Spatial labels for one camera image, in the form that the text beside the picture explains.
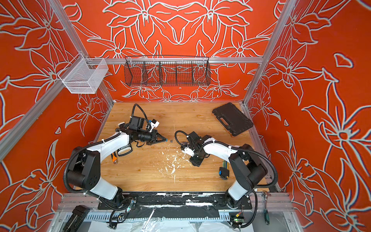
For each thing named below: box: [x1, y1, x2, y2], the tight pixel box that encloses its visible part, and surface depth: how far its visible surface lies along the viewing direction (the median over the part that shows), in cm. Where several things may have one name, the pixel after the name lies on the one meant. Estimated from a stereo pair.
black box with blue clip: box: [218, 166, 230, 181], surface depth 82 cm
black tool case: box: [212, 102, 254, 137], surface depth 105 cm
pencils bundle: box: [222, 159, 230, 170], surface depth 87 cm
